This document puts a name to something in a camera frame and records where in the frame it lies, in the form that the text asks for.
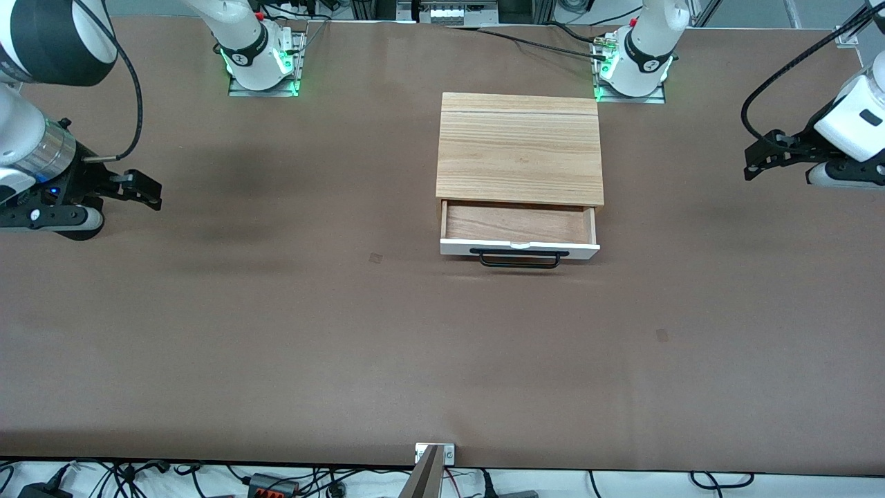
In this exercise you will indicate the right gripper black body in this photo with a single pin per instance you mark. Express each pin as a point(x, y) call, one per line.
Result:
point(81, 185)

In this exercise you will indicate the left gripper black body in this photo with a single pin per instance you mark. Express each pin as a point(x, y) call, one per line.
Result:
point(800, 147)

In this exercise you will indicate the white-fronted wooden drawer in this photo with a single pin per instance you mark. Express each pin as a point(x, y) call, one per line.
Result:
point(518, 225)

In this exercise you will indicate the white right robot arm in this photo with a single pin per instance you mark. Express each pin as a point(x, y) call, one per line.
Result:
point(242, 41)

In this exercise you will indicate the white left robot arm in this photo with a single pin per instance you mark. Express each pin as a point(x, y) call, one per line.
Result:
point(646, 48)

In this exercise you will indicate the black power adapter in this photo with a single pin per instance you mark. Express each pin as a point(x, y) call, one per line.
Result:
point(41, 491)

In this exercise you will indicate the black box with orange connectors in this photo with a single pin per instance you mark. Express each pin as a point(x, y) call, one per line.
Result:
point(273, 486)

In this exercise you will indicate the white terminal strip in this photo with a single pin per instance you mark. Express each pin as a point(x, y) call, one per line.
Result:
point(449, 14)

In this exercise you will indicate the silver table corner bracket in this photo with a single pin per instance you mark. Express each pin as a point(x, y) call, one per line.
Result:
point(846, 37)

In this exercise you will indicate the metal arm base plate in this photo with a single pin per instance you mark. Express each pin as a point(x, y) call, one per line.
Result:
point(650, 100)
point(266, 93)

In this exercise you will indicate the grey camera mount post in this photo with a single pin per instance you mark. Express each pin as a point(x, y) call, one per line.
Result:
point(423, 477)

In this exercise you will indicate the silver camera mount bracket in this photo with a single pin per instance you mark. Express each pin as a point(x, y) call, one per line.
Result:
point(448, 454)

